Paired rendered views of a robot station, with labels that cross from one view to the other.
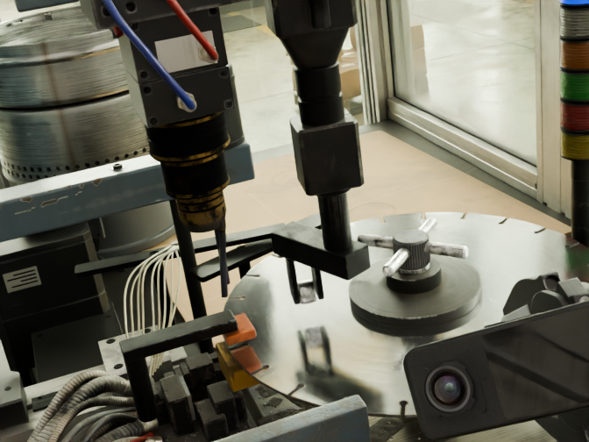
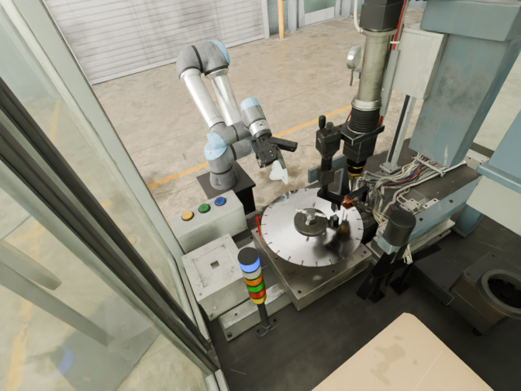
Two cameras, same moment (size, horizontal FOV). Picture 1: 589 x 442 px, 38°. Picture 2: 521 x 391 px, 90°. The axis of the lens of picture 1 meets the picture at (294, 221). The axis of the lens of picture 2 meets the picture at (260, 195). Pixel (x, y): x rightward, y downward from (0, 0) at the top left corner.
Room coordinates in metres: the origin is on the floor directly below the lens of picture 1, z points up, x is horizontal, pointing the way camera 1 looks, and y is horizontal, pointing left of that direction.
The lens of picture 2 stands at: (1.16, -0.30, 1.63)
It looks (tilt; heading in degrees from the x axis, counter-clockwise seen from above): 44 degrees down; 174
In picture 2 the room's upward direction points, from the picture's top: 9 degrees counter-clockwise
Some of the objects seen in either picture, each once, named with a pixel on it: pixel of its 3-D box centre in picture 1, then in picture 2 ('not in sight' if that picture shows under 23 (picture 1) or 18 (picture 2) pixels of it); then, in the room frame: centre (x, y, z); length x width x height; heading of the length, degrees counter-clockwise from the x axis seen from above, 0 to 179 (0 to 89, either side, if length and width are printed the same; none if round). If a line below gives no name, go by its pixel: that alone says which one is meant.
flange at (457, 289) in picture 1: (414, 280); (310, 219); (0.63, -0.09, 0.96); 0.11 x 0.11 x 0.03
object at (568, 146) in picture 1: (582, 140); (257, 293); (0.84, -0.31, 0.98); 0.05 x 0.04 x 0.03; 16
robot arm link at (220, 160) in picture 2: not in sight; (219, 153); (0.06, -0.35, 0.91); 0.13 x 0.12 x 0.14; 107
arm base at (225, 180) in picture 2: not in sight; (222, 172); (0.06, -0.36, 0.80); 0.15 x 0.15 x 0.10
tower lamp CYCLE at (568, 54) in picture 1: (583, 50); (253, 274); (0.84, -0.31, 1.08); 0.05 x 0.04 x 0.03; 16
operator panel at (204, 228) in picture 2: not in sight; (210, 223); (0.42, -0.45, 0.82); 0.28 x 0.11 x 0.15; 106
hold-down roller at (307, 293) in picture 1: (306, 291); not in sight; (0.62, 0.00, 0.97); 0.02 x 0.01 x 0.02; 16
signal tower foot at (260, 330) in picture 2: not in sight; (266, 324); (0.84, -0.31, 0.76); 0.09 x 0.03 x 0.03; 106
